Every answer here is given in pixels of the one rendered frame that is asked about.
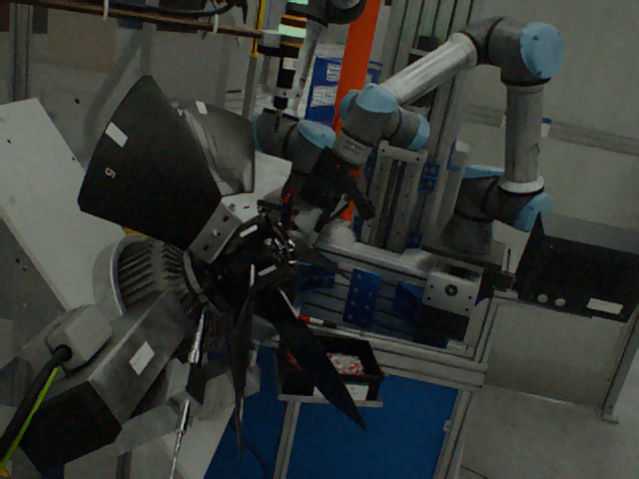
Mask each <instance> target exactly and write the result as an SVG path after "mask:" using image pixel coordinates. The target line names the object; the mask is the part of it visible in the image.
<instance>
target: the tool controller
mask: <svg viewBox="0 0 639 479"><path fill-rule="evenodd" d="M515 276H516V285H517V293H518V299H519V300H521V301H526V302H530V303H535V304H540V305H544V306H549V307H554V308H558V309H563V310H568V311H572V312H577V313H581V314H586V315H591V316H595V317H600V318H606V319H610V320H615V321H619V322H624V323H627V322H628V321H629V319H630V318H631V316H632V314H633V312H634V310H635V309H636V307H637V305H638V303H639V232H637V231H632V230H631V229H627V228H622V227H617V226H613V225H608V224H603V223H598V222H593V221H589V220H584V219H579V218H574V217H569V216H565V215H560V214H555V213H550V212H545V211H539V212H538V215H537V217H536V220H535V222H534V225H533V227H532V230H531V233H530V236H529V239H528V241H527V244H526V246H525V249H524V251H523V254H522V256H521V259H520V262H519V264H518V267H517V269H516V272H515Z"/></svg>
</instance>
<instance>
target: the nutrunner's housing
mask: <svg viewBox="0 0 639 479"><path fill-rule="evenodd" d="M280 48H282V49H283V56H282V57H281V60H280V67H279V73H278V79H277V87H281V88H286V89H292V88H293V83H294V77H295V74H296V71H297V65H298V59H299V53H300V48H299V47H292V46H287V45H283V44H280ZM288 101H289V99H287V98H281V97H276V95H275V97H274V104H273V106H274V107H275V108H276V109H279V110H285V109H287V108H288Z"/></svg>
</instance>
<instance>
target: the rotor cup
mask: <svg viewBox="0 0 639 479"><path fill-rule="evenodd" d="M253 226H257V228H256V229H255V230H253V231H251V232H249V233H247V234H245V235H244V236H241V233H242V232H244V231H246V230H248V229H249V228H251V227H253ZM276 239H279V240H280V241H281V242H282V244H283V249H279V247H278V246H277V244H276ZM193 260H194V264H195V268H196V271H197V274H198V276H199V279H200V282H201V284H202V286H203V287H204V289H205V291H206V292H207V294H208V295H209V297H210V298H211V299H212V300H213V302H214V303H215V304H216V305H217V306H219V307H220V308H221V309H223V310H226V311H228V312H232V313H234V312H235V302H236V300H235V299H234V298H233V294H234V291H235V289H240V288H241V286H242V283H243V280H244V277H245V274H246V271H247V268H248V266H249V263H250V261H251V262H252V264H253V265H254V268H255V270H254V282H255V291H254V293H260V292H262V291H264V290H266V289H268V288H272V287H274V286H276V285H278V284H280V283H282V282H284V281H286V280H288V278H290V277H292V276H294V275H295V274H296V273H297V272H298V265H299V264H298V257H297V254H296V251H295V248H294V245H293V243H292V241H291V239H290V236H289V234H288V233H287V231H286V229H285V228H284V226H283V225H282V224H281V222H280V221H279V220H278V219H277V218H276V217H275V216H273V215H272V214H269V213H267V212H262V213H259V214H257V215H255V216H253V217H251V218H249V219H247V220H246V221H244V222H242V223H240V224H239V226H238V227H237V228H236V230H235V231H234V233H233V234H232V237H231V238H230V240H229V241H228V243H226V244H225V245H224V247H223V248H222V250H221V251H220V253H219V254H218V256H217V257H216V259H215V260H214V261H213V262H211V263H210V264H207V263H206V262H205V261H203V260H202V259H201V258H200V257H198V256H197V255H196V254H194V253H193ZM273 265H275V266H276V269H274V270H272V271H269V272H267V273H265V274H263V275H259V272H260V271H262V270H264V269H266V268H268V267H270V266H273Z"/></svg>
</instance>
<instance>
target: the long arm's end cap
mask: <svg viewBox="0 0 639 479"><path fill-rule="evenodd" d="M122 429H123V427H122V426H121V425H120V423H119V422H118V420H117V419H116V418H115V416H114V415H113V413H112V412H111V411H110V409H109V408H108V406H107V405H106V404H105V402H104V401H103V399H102V397H101V396H100V394H99V393H98V391H97V390H96V389H95V387H94V386H92V384H91V383H90V382H89V380H86V381H84V382H82V383H80V384H78V385H76V386H74V387H72V388H70V389H68V390H66V391H64V392H62V393H60V394H58V395H56V396H53V397H51V398H49V399H47V400H45V401H43V402H41V403H40V405H39V407H38V409H37V410H36V411H35V412H34V413H33V414H32V419H31V421H30V423H29V424H28V427H27V429H26V431H25V432H24V434H23V436H22V438H21V439H20V441H19V443H18V444H17V445H18V446H19V447H20V449H21V450H22V451H23V452H24V454H25V455H26V456H27V458H28V459H29V460H30V462H31V463H32V464H33V466H34V467H35V468H36V469H37V471H38V472H39V473H40V474H45V473H47V472H49V471H51V470H54V469H56V468H58V467H60V466H62V465H65V464H67V463H69V462H71V461H73V460H76V459H78V458H80V457H82V456H84V455H87V454H89V453H91V452H93V451H95V450H98V449H100V448H102V447H104V446H106V445H109V444H111V443H113V442H114V441H115V439H116V438H117V436H118V435H119V433H120V432H121V430H122Z"/></svg>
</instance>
